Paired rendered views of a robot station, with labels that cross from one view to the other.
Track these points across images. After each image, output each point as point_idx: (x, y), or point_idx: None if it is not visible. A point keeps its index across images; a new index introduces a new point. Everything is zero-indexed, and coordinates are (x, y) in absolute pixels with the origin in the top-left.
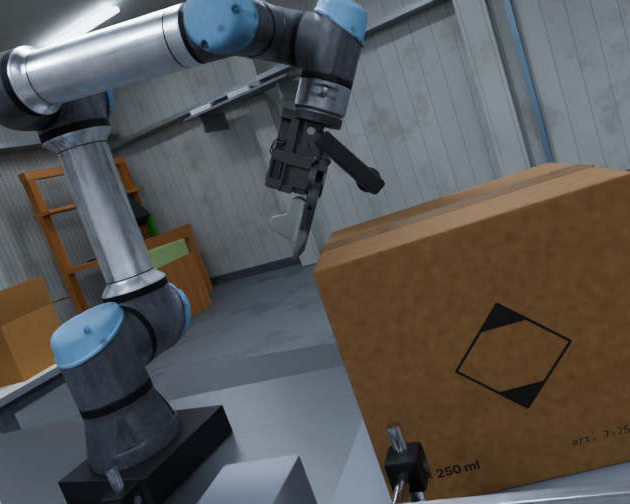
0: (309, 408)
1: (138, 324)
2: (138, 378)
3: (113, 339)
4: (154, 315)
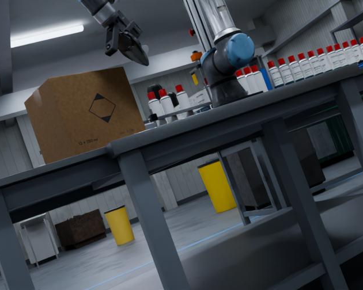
0: None
1: (211, 60)
2: (210, 81)
3: (202, 65)
4: (216, 56)
